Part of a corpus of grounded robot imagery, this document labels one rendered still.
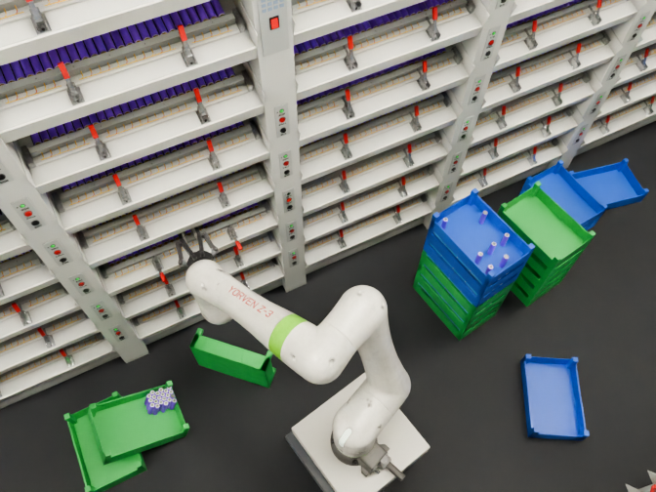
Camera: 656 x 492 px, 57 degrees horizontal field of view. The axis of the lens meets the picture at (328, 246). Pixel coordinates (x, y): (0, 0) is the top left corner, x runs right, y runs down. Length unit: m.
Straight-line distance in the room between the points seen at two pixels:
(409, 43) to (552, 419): 1.50
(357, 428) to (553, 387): 1.04
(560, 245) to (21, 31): 1.92
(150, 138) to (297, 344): 0.64
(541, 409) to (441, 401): 0.38
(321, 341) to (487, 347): 1.24
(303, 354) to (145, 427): 1.10
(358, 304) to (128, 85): 0.74
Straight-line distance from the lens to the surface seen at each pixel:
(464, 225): 2.23
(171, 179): 1.78
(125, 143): 1.63
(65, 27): 1.36
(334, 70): 1.74
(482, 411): 2.47
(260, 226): 2.11
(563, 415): 2.56
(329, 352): 1.43
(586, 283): 2.83
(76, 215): 1.79
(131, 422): 2.42
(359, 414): 1.79
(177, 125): 1.64
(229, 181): 1.94
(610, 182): 3.19
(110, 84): 1.50
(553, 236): 2.50
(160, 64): 1.51
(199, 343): 2.32
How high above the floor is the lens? 2.31
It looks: 59 degrees down
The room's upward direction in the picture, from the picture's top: 1 degrees clockwise
